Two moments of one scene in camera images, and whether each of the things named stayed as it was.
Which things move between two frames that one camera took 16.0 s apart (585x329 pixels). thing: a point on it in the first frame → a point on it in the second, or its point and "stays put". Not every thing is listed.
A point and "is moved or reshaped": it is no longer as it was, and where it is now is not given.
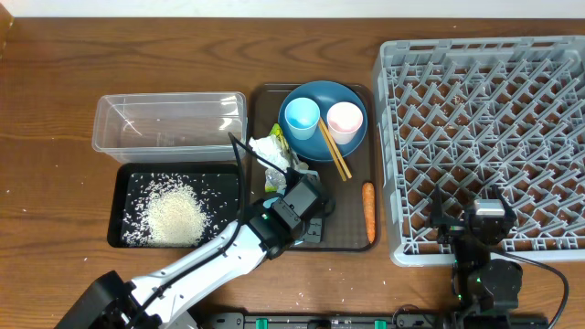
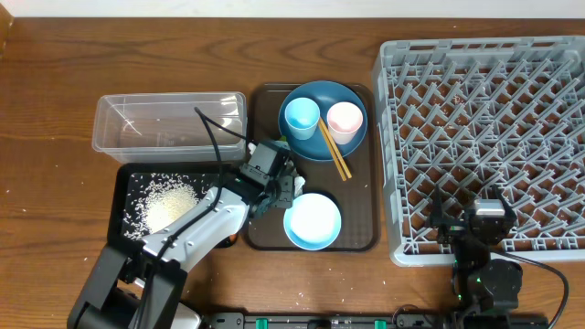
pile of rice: (178, 209) stays put
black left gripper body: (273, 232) → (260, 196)
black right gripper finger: (437, 215) stays put
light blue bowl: (268, 203) is moved or reshaped
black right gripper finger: (507, 209) stays put
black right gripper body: (453, 228) stays put
